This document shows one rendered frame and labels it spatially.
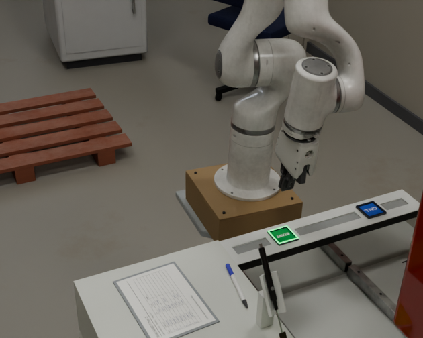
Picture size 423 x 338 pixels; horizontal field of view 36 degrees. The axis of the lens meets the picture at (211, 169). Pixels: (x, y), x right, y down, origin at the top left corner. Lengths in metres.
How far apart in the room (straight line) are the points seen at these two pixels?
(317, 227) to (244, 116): 0.34
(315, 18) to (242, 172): 0.60
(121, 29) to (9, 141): 1.44
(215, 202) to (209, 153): 2.02
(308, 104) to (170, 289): 0.49
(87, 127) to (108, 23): 1.15
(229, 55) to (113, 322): 0.69
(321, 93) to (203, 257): 0.47
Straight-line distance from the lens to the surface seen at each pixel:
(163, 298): 1.41
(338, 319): 1.61
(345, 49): 1.36
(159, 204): 3.36
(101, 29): 4.81
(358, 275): 1.70
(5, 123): 4.01
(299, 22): 1.33
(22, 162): 3.60
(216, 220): 1.74
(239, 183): 1.81
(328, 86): 1.31
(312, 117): 1.34
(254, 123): 1.71
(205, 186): 1.84
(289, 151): 1.43
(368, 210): 1.72
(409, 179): 3.75
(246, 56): 1.62
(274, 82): 1.68
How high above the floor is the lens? 1.93
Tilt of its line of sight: 32 degrees down
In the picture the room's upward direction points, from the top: 1 degrees clockwise
